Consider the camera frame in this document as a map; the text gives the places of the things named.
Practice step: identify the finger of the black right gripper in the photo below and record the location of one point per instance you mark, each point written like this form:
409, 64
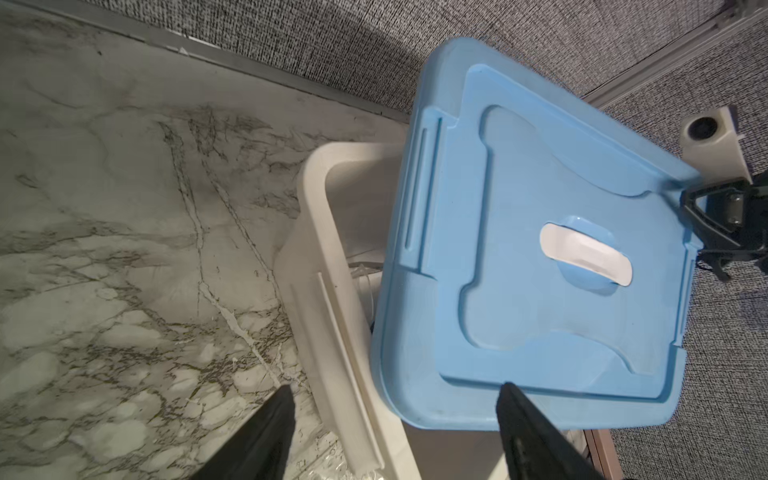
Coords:
719, 216

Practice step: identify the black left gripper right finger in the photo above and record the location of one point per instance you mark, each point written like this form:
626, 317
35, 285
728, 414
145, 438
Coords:
533, 447

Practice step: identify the white plastic storage bin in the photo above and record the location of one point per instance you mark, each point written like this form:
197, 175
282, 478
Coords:
346, 193

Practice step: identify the blue plastic bin lid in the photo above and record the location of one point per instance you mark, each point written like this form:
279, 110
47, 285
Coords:
536, 241

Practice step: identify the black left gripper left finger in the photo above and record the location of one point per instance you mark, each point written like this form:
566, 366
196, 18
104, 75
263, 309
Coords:
260, 448

